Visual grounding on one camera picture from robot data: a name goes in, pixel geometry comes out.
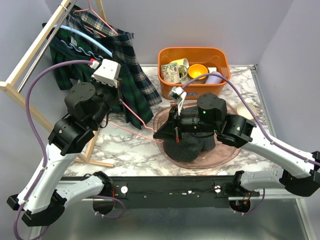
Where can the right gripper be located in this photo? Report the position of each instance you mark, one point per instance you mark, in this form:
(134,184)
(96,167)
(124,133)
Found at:
(172,129)

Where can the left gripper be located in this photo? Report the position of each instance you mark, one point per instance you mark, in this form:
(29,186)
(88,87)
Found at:
(115,89)

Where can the grey dotted skirt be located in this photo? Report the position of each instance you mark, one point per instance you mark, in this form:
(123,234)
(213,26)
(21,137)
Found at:
(190,146)

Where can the dark green plaid skirt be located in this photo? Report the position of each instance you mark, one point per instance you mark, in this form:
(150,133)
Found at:
(135,108)

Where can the light blue plastic hanger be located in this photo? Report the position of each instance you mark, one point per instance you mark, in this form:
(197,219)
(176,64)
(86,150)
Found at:
(82,43)

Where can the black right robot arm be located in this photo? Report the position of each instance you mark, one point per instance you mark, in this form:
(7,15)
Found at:
(298,171)

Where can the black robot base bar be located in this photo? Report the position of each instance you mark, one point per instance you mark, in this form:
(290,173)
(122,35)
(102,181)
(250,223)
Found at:
(163,192)

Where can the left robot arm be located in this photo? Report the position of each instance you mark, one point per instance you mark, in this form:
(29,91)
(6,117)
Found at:
(42,201)

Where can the navy white plaid skirt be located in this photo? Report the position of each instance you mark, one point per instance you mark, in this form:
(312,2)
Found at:
(120,43)

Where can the cat pattern ceramic mug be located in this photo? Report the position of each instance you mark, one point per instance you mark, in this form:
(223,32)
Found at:
(170,73)

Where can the transparent pink plastic tray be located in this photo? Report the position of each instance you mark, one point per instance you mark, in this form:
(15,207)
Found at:
(220,155)

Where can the yellow bowl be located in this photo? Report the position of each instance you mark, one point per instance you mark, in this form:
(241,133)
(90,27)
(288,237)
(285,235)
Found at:
(196,70)

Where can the lavender plastic cup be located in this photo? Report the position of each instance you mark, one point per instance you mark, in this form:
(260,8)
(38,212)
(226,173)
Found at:
(214,79)

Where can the pale green mug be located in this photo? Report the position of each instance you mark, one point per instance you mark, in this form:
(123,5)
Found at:
(183,65)

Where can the small white ceramic bowl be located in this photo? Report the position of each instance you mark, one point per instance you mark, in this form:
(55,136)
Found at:
(243,111)

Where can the orange plastic tub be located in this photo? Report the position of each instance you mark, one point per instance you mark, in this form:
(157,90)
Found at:
(213,58)

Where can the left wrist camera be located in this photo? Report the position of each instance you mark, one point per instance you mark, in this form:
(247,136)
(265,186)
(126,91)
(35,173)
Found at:
(106,72)

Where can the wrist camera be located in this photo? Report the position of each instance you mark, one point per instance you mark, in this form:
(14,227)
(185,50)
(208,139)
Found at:
(106,72)
(179,95)

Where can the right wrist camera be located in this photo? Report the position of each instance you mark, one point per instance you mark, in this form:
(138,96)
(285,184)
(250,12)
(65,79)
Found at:
(179,95)

